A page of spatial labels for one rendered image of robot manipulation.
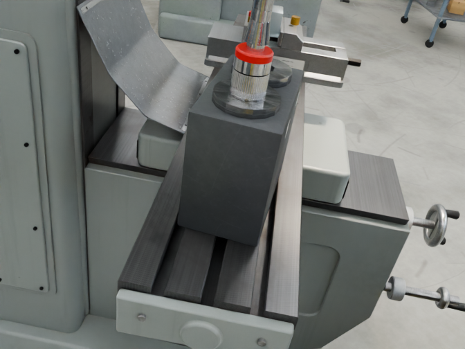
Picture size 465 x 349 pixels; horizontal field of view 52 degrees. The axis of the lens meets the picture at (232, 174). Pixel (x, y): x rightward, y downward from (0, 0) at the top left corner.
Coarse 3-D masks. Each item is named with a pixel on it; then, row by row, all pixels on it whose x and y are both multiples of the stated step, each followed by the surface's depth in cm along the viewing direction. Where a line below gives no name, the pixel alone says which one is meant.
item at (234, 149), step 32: (224, 64) 73; (224, 96) 60; (288, 96) 66; (192, 128) 60; (224, 128) 59; (256, 128) 58; (288, 128) 68; (192, 160) 63; (224, 160) 61; (256, 160) 60; (192, 192) 65; (224, 192) 64; (256, 192) 63; (192, 224) 68; (224, 224) 67; (256, 224) 66
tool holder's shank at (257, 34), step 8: (256, 0) 55; (264, 0) 54; (272, 0) 55; (256, 8) 55; (264, 8) 55; (272, 8) 56; (256, 16) 56; (264, 16) 55; (248, 24) 57; (256, 24) 56; (264, 24) 56; (248, 32) 57; (256, 32) 56; (264, 32) 56; (248, 40) 57; (256, 40) 57; (264, 40) 57; (248, 48) 58; (256, 48) 58
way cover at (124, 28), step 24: (96, 0) 100; (120, 0) 112; (96, 24) 99; (120, 24) 109; (144, 24) 122; (96, 48) 97; (120, 48) 107; (144, 48) 118; (120, 72) 104; (144, 72) 112; (168, 72) 122; (192, 72) 129; (144, 96) 107; (168, 96) 114; (192, 96) 119; (168, 120) 106
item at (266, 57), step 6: (240, 48) 58; (246, 48) 58; (264, 48) 59; (270, 48) 60; (240, 54) 58; (246, 54) 57; (252, 54) 57; (258, 54) 57; (264, 54) 58; (270, 54) 58; (246, 60) 57; (252, 60) 57; (258, 60) 57; (264, 60) 58; (270, 60) 58
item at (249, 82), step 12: (240, 60) 58; (240, 72) 59; (252, 72) 58; (264, 72) 59; (240, 84) 59; (252, 84) 59; (264, 84) 60; (240, 96) 60; (252, 96) 60; (264, 96) 62
